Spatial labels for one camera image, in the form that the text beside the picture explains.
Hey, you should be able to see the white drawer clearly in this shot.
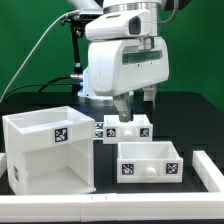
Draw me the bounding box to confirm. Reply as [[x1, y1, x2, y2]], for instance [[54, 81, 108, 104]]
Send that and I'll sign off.
[[103, 114, 153, 144], [117, 141, 183, 183]]

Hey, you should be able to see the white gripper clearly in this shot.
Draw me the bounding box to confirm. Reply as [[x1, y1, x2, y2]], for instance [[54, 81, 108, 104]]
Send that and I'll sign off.
[[88, 37, 169, 122]]

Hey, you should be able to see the grey braided wrist cable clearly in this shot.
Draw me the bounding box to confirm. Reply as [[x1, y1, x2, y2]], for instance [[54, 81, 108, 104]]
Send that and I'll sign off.
[[159, 0, 181, 25]]

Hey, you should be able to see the white rear drawer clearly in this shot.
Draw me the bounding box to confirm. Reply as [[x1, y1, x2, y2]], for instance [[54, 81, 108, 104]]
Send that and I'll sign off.
[[103, 114, 153, 144]]

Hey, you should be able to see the black camera stand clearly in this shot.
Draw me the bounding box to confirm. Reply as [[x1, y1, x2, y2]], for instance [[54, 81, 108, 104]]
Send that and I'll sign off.
[[60, 13, 84, 93]]

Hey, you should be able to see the white drawer cabinet box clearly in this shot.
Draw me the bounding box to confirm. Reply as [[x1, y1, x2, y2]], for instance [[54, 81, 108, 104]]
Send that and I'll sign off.
[[3, 106, 96, 195]]

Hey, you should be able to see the white fence rail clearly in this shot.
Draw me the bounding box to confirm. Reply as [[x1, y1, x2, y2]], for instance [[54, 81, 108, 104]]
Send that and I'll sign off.
[[0, 193, 224, 223], [192, 151, 224, 193]]

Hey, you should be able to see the white front fence rail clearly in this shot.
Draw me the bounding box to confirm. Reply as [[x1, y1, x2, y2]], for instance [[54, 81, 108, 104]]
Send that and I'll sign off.
[[0, 193, 224, 223]]

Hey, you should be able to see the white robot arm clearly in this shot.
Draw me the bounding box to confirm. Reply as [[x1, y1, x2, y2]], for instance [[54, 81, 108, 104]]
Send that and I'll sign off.
[[68, 0, 169, 122]]

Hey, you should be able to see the white left fence block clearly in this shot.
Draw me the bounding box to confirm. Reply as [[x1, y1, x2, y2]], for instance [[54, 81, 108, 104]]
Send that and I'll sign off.
[[0, 153, 7, 178]]

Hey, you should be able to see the white marker base plate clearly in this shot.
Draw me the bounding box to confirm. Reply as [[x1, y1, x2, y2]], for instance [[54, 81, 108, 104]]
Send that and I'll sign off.
[[94, 122, 104, 140]]

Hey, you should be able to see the white front drawer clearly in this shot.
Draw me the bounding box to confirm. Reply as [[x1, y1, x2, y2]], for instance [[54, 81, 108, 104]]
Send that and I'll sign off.
[[117, 141, 183, 183]]

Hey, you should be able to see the black cable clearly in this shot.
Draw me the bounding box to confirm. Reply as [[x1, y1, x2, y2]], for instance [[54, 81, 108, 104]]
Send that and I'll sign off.
[[2, 76, 74, 99]]

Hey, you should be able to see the white cable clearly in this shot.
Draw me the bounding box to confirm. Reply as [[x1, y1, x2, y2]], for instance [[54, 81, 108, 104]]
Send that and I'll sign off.
[[0, 9, 81, 103]]

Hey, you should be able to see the white right fence rail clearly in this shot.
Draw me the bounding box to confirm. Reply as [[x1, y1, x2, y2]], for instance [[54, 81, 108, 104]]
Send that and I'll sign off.
[[192, 151, 224, 193]]

